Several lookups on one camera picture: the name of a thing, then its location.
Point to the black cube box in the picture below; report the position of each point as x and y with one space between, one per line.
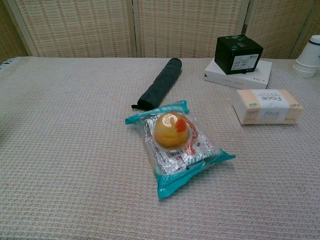
227 52

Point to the yellow jelly cup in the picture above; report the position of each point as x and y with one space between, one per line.
168 132

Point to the white tissue pack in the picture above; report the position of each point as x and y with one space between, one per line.
267 107

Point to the bamboo folding screen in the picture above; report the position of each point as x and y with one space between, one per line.
82 27

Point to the beige woven tablecloth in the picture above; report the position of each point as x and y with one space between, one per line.
75 150

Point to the teal snack bag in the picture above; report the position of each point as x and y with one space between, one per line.
175 172

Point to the dark rolled towel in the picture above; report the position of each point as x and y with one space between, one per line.
162 82

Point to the white paper cup stack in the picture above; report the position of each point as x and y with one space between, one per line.
306 62

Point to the white flat box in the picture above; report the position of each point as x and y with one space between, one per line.
217 75

